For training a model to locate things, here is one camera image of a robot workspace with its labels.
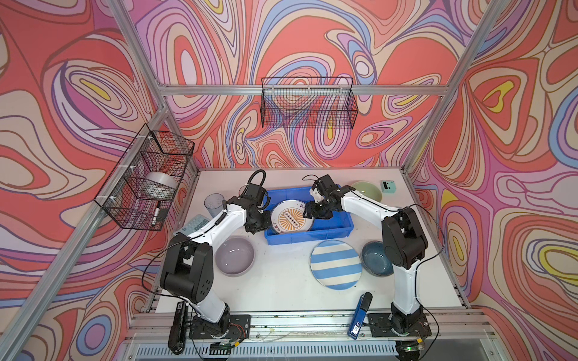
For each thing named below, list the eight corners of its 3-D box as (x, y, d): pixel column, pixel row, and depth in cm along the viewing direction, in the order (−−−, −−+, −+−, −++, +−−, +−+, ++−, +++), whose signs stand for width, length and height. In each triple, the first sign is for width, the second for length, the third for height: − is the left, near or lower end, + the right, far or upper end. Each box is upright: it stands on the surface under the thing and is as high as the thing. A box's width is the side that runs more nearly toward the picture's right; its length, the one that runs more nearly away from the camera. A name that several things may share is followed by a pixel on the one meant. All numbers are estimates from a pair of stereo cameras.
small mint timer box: (382, 193, 111) (384, 190, 110) (379, 183, 116) (380, 180, 114) (396, 193, 111) (398, 190, 110) (392, 183, 116) (394, 180, 114)
